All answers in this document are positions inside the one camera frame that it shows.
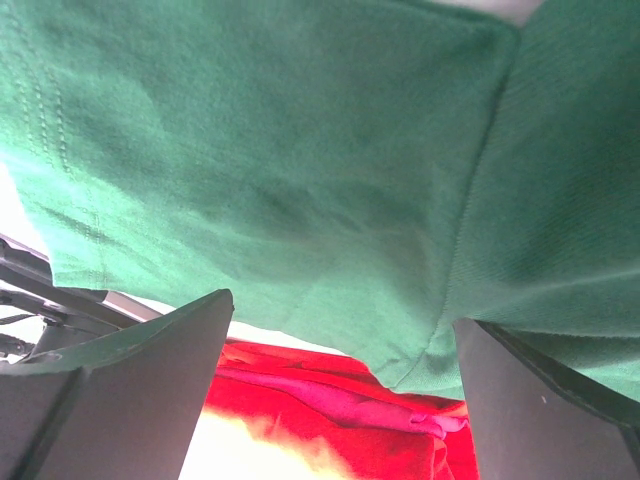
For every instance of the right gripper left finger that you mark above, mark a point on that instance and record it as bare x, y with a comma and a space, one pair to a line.
120, 407

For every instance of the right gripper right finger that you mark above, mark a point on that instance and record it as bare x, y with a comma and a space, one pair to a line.
533, 418

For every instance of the green t shirt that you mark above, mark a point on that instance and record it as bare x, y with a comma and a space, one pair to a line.
360, 174

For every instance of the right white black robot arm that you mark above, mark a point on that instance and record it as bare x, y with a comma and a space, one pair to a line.
70, 316

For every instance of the pink folded t shirt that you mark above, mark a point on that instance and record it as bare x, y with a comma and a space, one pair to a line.
353, 409

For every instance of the red folded t shirt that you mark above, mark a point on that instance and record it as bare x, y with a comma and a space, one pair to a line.
251, 432

